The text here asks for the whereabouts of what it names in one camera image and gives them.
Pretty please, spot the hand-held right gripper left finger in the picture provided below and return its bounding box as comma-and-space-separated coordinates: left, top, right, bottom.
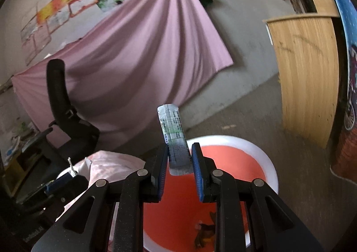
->
31, 144, 169, 252

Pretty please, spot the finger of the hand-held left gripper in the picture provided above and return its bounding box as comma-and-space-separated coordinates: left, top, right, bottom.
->
44, 175, 90, 200

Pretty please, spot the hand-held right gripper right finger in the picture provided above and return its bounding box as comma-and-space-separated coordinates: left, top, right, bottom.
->
191, 142, 324, 252

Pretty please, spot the clear white plastic wrapper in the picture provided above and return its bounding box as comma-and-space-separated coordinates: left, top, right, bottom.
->
68, 156, 92, 179

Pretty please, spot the white and orange bin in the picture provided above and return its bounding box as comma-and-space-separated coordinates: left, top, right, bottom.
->
57, 135, 279, 252

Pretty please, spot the silver green-print sachet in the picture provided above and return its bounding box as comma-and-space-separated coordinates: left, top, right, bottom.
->
157, 103, 193, 177

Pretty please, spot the floral pink blanket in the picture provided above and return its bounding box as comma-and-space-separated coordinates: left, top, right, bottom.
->
56, 150, 146, 252

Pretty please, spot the black office chair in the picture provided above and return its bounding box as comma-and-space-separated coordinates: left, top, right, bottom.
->
21, 58, 100, 175

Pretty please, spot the dark brown crumpled wrapper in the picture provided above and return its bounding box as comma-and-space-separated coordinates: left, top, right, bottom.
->
194, 211, 217, 250

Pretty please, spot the stack of papers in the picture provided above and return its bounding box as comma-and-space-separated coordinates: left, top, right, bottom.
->
6, 121, 39, 158

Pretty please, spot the pink hanging cloth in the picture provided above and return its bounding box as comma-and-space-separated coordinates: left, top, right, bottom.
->
11, 0, 234, 150

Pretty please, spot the wooden cabinet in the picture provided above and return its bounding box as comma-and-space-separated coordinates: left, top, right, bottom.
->
263, 13, 340, 150

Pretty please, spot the green wall picture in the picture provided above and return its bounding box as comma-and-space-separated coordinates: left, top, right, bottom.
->
97, 0, 126, 12

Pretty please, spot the blue printed wall poster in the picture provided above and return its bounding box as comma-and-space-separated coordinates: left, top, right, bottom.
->
314, 0, 357, 180

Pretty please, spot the row of colourful wall posters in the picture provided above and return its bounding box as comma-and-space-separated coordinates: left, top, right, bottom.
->
21, 0, 111, 66

